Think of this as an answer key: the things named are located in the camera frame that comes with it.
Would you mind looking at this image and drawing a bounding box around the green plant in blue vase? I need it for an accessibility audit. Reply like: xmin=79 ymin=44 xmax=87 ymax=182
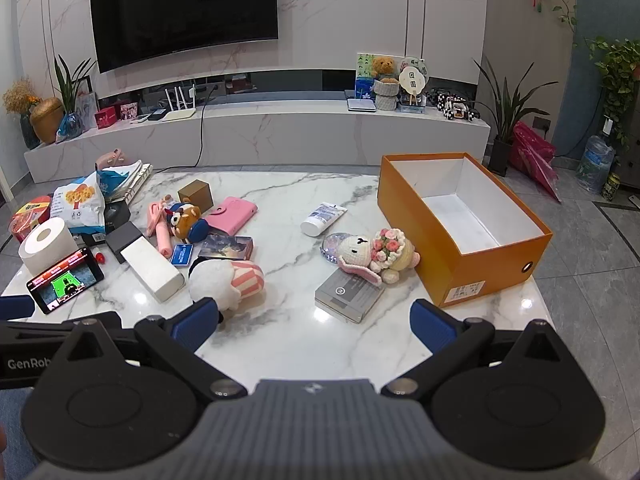
xmin=52 ymin=54 xmax=97 ymax=142

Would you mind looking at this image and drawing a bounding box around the white router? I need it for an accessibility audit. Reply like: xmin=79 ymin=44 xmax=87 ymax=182
xmin=161 ymin=85 xmax=197 ymax=122

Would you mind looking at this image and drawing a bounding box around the large water jug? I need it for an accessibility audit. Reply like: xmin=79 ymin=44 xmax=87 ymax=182
xmin=574 ymin=132 xmax=615 ymax=196

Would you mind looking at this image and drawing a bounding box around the white round paper fan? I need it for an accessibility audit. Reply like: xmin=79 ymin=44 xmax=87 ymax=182
xmin=398 ymin=69 xmax=427 ymax=107

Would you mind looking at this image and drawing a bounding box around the potted long-leaf plant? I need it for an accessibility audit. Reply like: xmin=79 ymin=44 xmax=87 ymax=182
xmin=472 ymin=54 xmax=551 ymax=178

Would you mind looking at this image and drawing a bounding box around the golden vase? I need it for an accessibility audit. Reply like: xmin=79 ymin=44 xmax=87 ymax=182
xmin=29 ymin=97 xmax=66 ymax=145

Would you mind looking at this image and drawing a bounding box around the orange cardboard box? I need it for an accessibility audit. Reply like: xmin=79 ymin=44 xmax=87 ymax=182
xmin=376 ymin=152 xmax=553 ymax=309

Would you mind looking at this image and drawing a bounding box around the glittery round globe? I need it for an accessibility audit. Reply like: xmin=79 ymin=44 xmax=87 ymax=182
xmin=322 ymin=232 xmax=353 ymax=265

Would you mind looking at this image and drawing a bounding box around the pink wallet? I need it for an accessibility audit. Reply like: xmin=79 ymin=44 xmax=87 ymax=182
xmin=205 ymin=196 xmax=259 ymax=236

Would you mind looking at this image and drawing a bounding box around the dried flower vase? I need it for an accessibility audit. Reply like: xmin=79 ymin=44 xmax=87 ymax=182
xmin=2 ymin=78 xmax=42 ymax=150

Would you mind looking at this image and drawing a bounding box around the red instant noodle cup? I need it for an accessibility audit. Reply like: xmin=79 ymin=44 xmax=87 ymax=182
xmin=8 ymin=197 xmax=54 ymax=245

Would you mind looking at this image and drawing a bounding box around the black smartphone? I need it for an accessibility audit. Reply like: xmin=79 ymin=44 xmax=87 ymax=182
xmin=26 ymin=247 xmax=105 ymax=315

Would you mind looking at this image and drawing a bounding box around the brown raccoon plush toy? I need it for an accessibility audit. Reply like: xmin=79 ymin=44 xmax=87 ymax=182
xmin=166 ymin=201 xmax=209 ymax=242

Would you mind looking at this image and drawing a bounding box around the white lotion tube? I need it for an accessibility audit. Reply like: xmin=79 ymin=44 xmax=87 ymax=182
xmin=300 ymin=202 xmax=347 ymax=237

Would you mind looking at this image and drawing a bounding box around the pink space heater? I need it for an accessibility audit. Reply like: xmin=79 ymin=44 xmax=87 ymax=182
xmin=95 ymin=148 xmax=127 ymax=173

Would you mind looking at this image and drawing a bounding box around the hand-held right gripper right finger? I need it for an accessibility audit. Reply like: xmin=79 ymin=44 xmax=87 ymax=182
xmin=381 ymin=299 xmax=571 ymax=402

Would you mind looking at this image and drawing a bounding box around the crochet bunny doll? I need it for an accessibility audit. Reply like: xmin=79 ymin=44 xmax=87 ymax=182
xmin=336 ymin=228 xmax=422 ymax=287

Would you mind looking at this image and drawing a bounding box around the small brown cardboard box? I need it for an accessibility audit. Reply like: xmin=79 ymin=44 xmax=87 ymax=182
xmin=177 ymin=179 xmax=215 ymax=216

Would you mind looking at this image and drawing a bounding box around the pink plush item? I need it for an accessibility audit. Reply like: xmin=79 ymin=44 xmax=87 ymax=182
xmin=146 ymin=199 xmax=175 ymax=259

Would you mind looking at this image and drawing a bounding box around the white rectangular box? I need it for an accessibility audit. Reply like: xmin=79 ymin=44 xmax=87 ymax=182
xmin=120 ymin=239 xmax=186 ymax=303

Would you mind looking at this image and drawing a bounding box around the dark illustrated card box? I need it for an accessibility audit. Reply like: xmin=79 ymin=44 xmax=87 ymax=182
xmin=199 ymin=233 xmax=254 ymax=261

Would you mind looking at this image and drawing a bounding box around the pink plastic bag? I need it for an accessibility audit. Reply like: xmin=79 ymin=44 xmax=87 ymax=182
xmin=509 ymin=120 xmax=562 ymax=204

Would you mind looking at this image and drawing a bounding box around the picture frame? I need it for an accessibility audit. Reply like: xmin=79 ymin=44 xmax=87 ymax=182
xmin=75 ymin=76 xmax=99 ymax=132

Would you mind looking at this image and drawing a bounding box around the brown teddy bear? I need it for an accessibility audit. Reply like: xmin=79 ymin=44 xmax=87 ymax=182
xmin=371 ymin=56 xmax=401 ymax=84

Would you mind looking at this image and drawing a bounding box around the person's leg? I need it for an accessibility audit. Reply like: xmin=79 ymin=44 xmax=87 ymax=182
xmin=0 ymin=387 xmax=41 ymax=480

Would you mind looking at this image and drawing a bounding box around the toilet paper roll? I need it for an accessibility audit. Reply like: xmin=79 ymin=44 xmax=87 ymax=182
xmin=18 ymin=218 xmax=82 ymax=277

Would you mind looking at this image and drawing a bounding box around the blue white snack bag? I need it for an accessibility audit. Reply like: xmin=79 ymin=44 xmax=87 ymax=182
xmin=95 ymin=160 xmax=144 ymax=204

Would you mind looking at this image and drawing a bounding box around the green pothos plant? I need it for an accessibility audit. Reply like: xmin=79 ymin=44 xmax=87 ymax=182
xmin=584 ymin=35 xmax=640 ymax=153

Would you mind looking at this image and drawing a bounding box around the white popcorn snack bag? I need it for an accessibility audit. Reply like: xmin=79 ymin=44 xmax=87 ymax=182
xmin=50 ymin=172 xmax=107 ymax=235

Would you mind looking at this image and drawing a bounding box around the black television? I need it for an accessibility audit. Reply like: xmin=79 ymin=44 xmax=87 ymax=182
xmin=89 ymin=0 xmax=279 ymax=74

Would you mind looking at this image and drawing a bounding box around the dark grey box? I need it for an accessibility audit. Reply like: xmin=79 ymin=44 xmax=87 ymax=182
xmin=105 ymin=221 xmax=147 ymax=265

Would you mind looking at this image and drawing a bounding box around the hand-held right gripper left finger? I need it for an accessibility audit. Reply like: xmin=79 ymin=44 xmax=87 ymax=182
xmin=60 ymin=298 xmax=248 ymax=402

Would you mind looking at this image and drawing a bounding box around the white marble TV console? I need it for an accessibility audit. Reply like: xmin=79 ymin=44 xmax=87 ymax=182
xmin=24 ymin=91 xmax=492 ymax=185

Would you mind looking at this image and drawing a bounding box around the green blue painting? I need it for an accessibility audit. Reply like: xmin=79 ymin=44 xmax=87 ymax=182
xmin=355 ymin=52 xmax=382 ymax=100

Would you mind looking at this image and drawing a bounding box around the black power cable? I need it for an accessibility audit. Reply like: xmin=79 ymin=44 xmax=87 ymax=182
xmin=192 ymin=89 xmax=207 ymax=167

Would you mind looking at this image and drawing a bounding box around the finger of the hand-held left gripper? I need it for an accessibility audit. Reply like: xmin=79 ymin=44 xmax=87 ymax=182
xmin=0 ymin=296 xmax=35 ymax=322

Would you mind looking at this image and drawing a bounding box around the pink white plush toy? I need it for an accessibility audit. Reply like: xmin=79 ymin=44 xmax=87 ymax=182
xmin=188 ymin=258 xmax=265 ymax=313

